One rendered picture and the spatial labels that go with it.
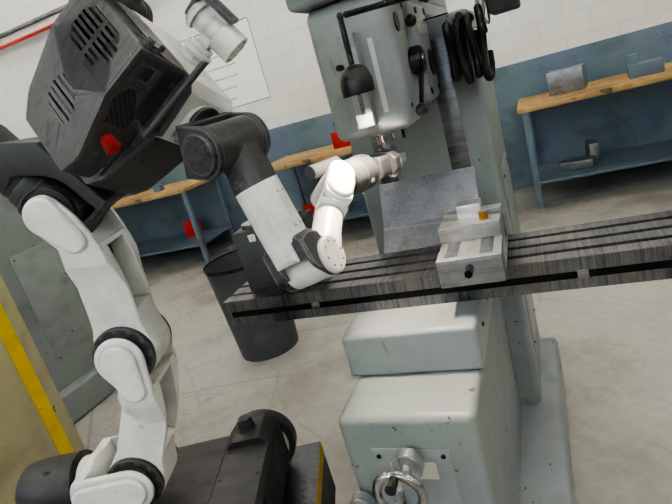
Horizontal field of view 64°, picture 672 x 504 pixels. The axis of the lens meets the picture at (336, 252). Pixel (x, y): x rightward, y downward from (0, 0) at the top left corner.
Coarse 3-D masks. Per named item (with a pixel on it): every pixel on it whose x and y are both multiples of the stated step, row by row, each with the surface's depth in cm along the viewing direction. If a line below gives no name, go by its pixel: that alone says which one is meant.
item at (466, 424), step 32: (384, 384) 132; (416, 384) 128; (448, 384) 125; (480, 384) 124; (512, 384) 180; (352, 416) 124; (384, 416) 120; (416, 416) 117; (448, 416) 115; (480, 416) 118; (512, 416) 168; (352, 448) 125; (384, 448) 122; (416, 448) 119; (448, 448) 117; (480, 448) 115; (512, 448) 157; (448, 480) 120; (480, 480) 117; (512, 480) 148
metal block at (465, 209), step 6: (480, 198) 139; (462, 204) 138; (468, 204) 136; (474, 204) 135; (480, 204) 137; (456, 210) 137; (462, 210) 137; (468, 210) 136; (474, 210) 136; (480, 210) 135; (462, 216) 137; (468, 216) 137; (474, 216) 136
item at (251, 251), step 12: (300, 216) 156; (240, 228) 164; (252, 228) 158; (240, 240) 158; (252, 240) 157; (240, 252) 160; (252, 252) 159; (264, 252) 158; (252, 264) 160; (264, 264) 159; (252, 276) 162; (264, 276) 161; (252, 288) 163; (264, 288) 162
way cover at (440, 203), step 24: (384, 192) 182; (408, 192) 178; (432, 192) 175; (456, 192) 172; (384, 216) 181; (408, 216) 177; (432, 216) 174; (384, 240) 178; (408, 240) 175; (432, 240) 171
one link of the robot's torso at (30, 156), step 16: (0, 128) 112; (0, 144) 107; (16, 144) 107; (32, 144) 107; (0, 160) 108; (16, 160) 108; (32, 160) 108; (48, 160) 108; (0, 176) 109; (16, 176) 109; (32, 176) 109; (48, 176) 109; (64, 176) 109; (0, 192) 113; (16, 192) 111; (80, 192) 110; (96, 192) 110; (112, 192) 115; (96, 208) 111; (96, 224) 120
